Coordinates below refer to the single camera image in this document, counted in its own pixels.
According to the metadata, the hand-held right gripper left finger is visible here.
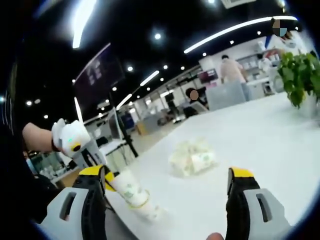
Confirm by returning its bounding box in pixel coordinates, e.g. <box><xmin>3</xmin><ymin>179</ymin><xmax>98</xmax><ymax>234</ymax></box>
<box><xmin>39</xmin><ymin>164</ymin><xmax>108</xmax><ymax>240</ymax></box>

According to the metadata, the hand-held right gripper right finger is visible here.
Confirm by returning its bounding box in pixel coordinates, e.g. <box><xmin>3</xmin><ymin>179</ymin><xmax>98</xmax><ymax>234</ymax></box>
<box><xmin>226</xmin><ymin>166</ymin><xmax>292</xmax><ymax>240</ymax></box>

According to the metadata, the white paper cup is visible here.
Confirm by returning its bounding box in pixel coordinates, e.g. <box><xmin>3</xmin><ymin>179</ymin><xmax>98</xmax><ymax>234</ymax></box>
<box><xmin>109</xmin><ymin>167</ymin><xmax>151</xmax><ymax>210</ymax></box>

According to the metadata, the cluster of paper cups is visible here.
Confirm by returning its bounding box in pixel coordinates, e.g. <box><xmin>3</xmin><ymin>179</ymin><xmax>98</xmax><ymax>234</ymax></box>
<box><xmin>168</xmin><ymin>136</ymin><xmax>217</xmax><ymax>178</ymax></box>

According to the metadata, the white light bar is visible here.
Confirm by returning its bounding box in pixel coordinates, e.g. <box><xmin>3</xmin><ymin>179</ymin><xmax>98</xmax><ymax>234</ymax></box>
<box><xmin>74</xmin><ymin>96</ymin><xmax>83</xmax><ymax>123</ymax></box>

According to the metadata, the black tripod stand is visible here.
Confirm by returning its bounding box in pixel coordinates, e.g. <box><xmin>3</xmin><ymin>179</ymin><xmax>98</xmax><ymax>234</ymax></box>
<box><xmin>109</xmin><ymin>92</ymin><xmax>140</xmax><ymax>158</ymax></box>

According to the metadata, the monitor on stand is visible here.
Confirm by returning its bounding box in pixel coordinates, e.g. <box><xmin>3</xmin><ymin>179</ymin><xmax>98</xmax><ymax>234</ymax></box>
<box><xmin>107</xmin><ymin>107</ymin><xmax>124</xmax><ymax>141</ymax></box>

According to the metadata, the wooden side desk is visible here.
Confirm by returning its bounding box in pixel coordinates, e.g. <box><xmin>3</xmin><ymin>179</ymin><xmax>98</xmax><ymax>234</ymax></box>
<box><xmin>57</xmin><ymin>169</ymin><xmax>81</xmax><ymax>188</ymax></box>

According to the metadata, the brown cabinet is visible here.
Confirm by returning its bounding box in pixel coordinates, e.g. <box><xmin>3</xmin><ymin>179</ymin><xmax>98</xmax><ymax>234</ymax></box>
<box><xmin>136</xmin><ymin>122</ymin><xmax>147</xmax><ymax>136</ymax></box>

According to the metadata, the white table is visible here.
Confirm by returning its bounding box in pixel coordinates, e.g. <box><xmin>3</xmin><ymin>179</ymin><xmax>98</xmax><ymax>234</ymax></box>
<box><xmin>104</xmin><ymin>91</ymin><xmax>320</xmax><ymax>240</ymax></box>

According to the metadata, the dark hanging sign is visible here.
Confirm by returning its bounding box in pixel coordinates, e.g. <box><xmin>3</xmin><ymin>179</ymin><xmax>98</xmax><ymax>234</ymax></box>
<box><xmin>73</xmin><ymin>43</ymin><xmax>126</xmax><ymax>113</ymax></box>

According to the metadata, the potted green plant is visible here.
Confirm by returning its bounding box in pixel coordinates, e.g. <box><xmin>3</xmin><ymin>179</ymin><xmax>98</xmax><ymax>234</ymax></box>
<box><xmin>277</xmin><ymin>51</ymin><xmax>320</xmax><ymax>118</ymax></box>

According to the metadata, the long curved ceiling light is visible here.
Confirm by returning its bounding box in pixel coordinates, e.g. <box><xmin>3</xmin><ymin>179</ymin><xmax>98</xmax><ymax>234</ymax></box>
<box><xmin>183</xmin><ymin>15</ymin><xmax>298</xmax><ymax>55</ymax></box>

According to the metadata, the ceiling air vent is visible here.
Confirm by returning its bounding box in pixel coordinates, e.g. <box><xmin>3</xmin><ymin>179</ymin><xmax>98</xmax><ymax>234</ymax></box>
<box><xmin>221</xmin><ymin>0</ymin><xmax>257</xmax><ymax>10</ymax></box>

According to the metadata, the dark wall screen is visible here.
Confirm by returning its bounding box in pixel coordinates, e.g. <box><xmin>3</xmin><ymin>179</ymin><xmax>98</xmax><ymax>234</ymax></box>
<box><xmin>197</xmin><ymin>68</ymin><xmax>217</xmax><ymax>85</ymax></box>

